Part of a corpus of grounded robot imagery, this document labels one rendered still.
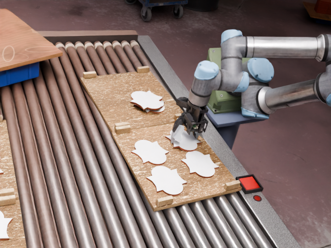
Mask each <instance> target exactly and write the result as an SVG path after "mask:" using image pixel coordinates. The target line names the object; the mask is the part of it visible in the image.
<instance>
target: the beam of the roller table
mask: <svg viewBox="0 0 331 248"><path fill-rule="evenodd" d="M137 43H138V44H139V46H140V48H141V50H142V51H143V53H144V54H145V56H146V58H147V59H148V61H149V62H150V64H151V65H152V67H153V68H154V70H155V71H156V73H157V74H158V76H159V77H160V79H161V80H162V82H163V83H164V85H165V86H166V88H167V89H168V91H169V92H170V94H171V95H172V97H173V98H174V100H175V101H176V98H179V97H186V98H188V96H189V91H188V90H187V88H186V87H185V86H184V84H183V83H182V82H181V80H180V79H179V77H178V76H177V75H176V73H175V72H174V70H173V69H172V68H171V66H170V65H169V64H168V62H167V61H166V59H165V58H164V57H163V55H162V54H161V52H160V51H159V49H158V48H157V47H156V45H155V44H154V43H153V41H152V40H151V38H150V37H149V36H148V35H138V39H137ZM204 116H205V118H206V119H207V120H208V125H207V128H206V131H205V132H204V131H203V132H202V134H203V138H204V140H205V141H206V142H207V144H208V145H209V146H210V147H211V149H212V150H213V151H214V153H215V154H216V155H217V157H218V158H219V159H220V160H221V162H222V163H223V164H224V165H225V166H226V168H227V169H228V170H229V172H230V173H231V174H232V175H233V177H234V178H235V179H236V177H239V176H245V175H248V173H247V171H246V170H245V169H244V167H243V166H242V165H241V163H240V162H239V160H238V159H237V158H236V156H235V155H234V153H233V152H232V151H231V149H230V148H229V147H228V145H227V144H226V142H225V141H224V140H223V138H222V137H221V135H220V134H219V132H218V131H217V130H216V128H215V127H214V126H213V124H212V123H211V121H210V120H209V119H208V117H207V116H206V114H204ZM236 193H237V195H238V196H239V198H240V199H241V201H242V202H243V204H244V205H245V207H246V208H247V210H248V211H249V213H250V214H251V216H252V217H253V219H254V220H255V222H256V223H257V225H258V226H259V228H260V229H261V230H262V232H263V233H264V235H265V236H266V238H267V239H268V241H269V242H270V244H271V245H272V247H273V248H301V246H300V245H299V243H298V242H297V241H296V239H295V238H294V236H293V235H292V234H291V232H290V231H289V230H288V228H287V227H286V225H285V224H284V222H283V221H282V220H281V218H280V217H279V215H278V214H277V213H276V211H275V210H274V209H273V207H272V206H271V205H270V203H269V202H268V201H267V199H266V198H265V196H264V195H263V194H262V192H261V191H260V192H255V193H249V194H244V192H243V191H242V190H241V191H237V192H236ZM254 195H258V196H260V197H261V198H262V200H261V201H260V202H258V201H255V200H254V199H253V196H254Z"/></svg>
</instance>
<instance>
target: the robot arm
mask: <svg viewBox="0 0 331 248"><path fill-rule="evenodd" d="M242 58H251V59H250V60H248V61H246V62H244V63H242ZM266 58H292V59H316V60H317V61H319V62H325V63H326V71H325V72H322V73H320V74H318V76H317V77H316V79H311V80H307V81H303V82H299V83H295V84H290V85H286V86H282V87H278V88H274V89H272V88H271V87H269V81H270V80H271V79H272V78H273V76H274V69H273V66H272V64H271V63H270V62H269V60H267V59H266ZM212 90H215V91H226V92H227V93H228V94H230V95H232V96H241V110H242V115H243V117H246V118H251V119H262V120H266V119H269V116H270V114H273V113H274V112H275V111H276V110H277V109H280V108H286V107H291V106H296V105H302V104H307V103H312V102H317V101H322V102H323V103H325V104H327V105H328V106H330V107H331V35H330V34H321V35H319V36H318V37H255V36H243V35H242V32H241V31H239V30H226V31H224V32H223V33H222V35H221V69H219V67H218V65H217V64H215V63H214V62H210V61H201V62H200V63H199V64H198V66H197V68H196V71H195V74H194V79H193V83H192V86H191V89H190V93H189V96H188V98H186V97H179V98H176V105H178V106H181V107H183V108H186V111H184V112H183V113H182V114H181V116H179V118H178V119H177V120H176V121H175V123H174V125H173V128H172V133H171V143H173V142H174V140H177V141H178V142H181V140H182V132H183V130H184V126H183V125H182V124H184V125H185V127H186V128H187V130H186V132H187V133H188V134H189V135H190V132H192V131H193V132H194V137H195V138H196V139H197V138H198V136H200V137H201V138H203V134H202V132H203V131H204V132H205V131H206V128H207V125H208V120H207V119H206V118H205V116H204V114H205V113H208V108H207V104H208V102H209V99H210V96H211V93H212ZM205 124H206V127H205V128H204V126H205Z"/></svg>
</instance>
